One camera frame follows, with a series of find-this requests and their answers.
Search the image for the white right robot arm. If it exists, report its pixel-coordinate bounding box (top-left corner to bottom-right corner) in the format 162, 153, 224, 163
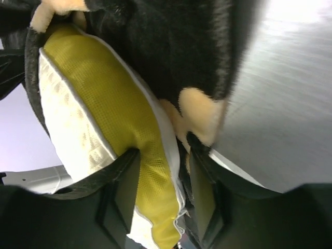
1, 133, 331, 248

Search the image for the black floral pillowcase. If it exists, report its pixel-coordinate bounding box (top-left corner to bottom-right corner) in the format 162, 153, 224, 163
0, 0, 256, 198

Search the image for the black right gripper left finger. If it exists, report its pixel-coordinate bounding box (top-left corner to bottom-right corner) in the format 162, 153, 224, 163
1, 149, 140, 248

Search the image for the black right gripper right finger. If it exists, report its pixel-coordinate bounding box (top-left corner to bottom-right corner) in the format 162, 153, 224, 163
187, 133, 331, 248

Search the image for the cream yellow-edged pillow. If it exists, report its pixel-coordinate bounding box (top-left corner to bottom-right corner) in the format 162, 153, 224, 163
38, 24, 185, 248

